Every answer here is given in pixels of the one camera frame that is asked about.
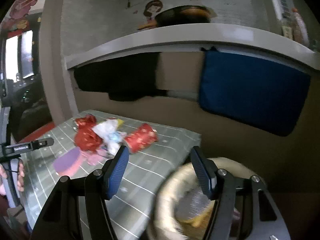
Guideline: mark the black pan on shelf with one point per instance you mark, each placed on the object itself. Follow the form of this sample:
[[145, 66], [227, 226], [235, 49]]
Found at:
[[185, 14]]

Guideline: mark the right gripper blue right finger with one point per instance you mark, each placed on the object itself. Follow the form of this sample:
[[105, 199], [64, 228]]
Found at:
[[205, 171]]

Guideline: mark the red plastic bag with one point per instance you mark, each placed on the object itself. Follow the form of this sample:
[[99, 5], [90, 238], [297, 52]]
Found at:
[[86, 139]]

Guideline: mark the red paper cup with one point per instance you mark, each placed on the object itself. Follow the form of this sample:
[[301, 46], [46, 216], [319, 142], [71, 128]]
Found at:
[[141, 138]]

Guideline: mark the cartoon wall sticker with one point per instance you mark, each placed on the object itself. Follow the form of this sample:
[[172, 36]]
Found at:
[[180, 2]]

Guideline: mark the cream trash bin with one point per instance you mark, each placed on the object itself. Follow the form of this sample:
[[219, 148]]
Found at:
[[179, 197]]

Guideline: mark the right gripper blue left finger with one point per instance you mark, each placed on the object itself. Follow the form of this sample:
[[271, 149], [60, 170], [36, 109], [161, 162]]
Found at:
[[114, 170]]

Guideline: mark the black cloth under counter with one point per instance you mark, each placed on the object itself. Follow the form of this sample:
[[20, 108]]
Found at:
[[124, 79]]

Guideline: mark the orange cap bottle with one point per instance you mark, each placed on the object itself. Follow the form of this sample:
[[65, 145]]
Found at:
[[300, 32]]

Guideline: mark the yellow snack wrapper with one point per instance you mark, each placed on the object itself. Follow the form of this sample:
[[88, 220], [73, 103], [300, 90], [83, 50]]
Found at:
[[119, 123]]

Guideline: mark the pink wrapper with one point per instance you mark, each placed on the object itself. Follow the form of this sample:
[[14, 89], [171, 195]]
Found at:
[[96, 157]]

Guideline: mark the green grid tablecloth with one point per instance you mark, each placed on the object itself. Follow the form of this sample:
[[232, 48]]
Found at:
[[65, 197]]

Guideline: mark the white counter shelf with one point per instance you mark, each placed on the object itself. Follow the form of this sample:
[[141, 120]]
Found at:
[[191, 37]]

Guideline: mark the blue cloth hanging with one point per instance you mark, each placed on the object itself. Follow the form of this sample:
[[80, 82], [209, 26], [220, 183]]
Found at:
[[263, 94]]

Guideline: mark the purple sponge cloth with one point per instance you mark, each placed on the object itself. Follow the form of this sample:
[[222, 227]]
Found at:
[[69, 163]]

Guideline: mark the left hand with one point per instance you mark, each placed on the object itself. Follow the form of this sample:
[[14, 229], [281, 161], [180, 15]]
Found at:
[[12, 178]]

